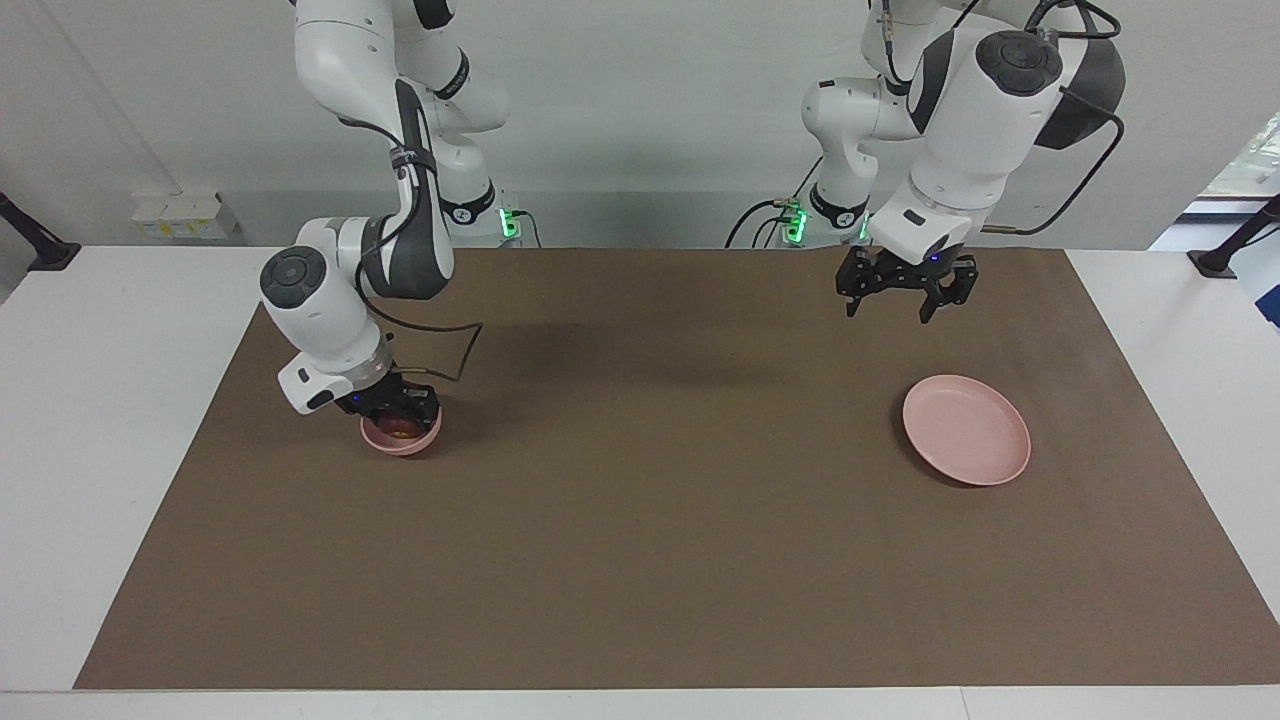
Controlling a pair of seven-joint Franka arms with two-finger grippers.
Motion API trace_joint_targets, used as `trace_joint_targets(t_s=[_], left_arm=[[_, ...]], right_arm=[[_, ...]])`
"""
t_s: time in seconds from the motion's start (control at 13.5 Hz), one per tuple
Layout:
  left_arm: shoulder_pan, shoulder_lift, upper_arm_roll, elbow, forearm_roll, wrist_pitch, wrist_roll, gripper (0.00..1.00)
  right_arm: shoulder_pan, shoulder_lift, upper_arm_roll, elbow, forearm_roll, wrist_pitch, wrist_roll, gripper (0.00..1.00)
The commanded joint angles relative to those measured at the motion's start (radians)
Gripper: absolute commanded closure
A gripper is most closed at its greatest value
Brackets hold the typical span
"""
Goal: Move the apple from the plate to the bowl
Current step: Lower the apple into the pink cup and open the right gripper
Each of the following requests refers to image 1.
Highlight pink bowl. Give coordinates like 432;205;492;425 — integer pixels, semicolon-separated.
360;405;443;457

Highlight pink plate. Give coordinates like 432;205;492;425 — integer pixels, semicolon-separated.
902;375;1032;488

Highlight brown table mat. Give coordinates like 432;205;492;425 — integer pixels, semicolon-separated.
73;247;1280;691

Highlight black clamp stand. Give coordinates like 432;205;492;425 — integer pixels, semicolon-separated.
0;192;82;272
1188;195;1280;279

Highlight light blue object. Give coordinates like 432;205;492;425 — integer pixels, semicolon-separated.
1232;228;1280;329

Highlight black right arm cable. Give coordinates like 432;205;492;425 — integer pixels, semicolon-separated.
338;115;486;384

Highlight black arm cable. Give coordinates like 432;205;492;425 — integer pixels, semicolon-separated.
338;115;486;384
868;0;1127;237

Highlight black base cable bundle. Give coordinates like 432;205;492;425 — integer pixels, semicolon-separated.
725;160;823;249

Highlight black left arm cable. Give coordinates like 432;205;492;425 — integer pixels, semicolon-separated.
868;0;1127;237

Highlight white wall socket boxes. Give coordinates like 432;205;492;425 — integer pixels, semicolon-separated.
132;190;242;242

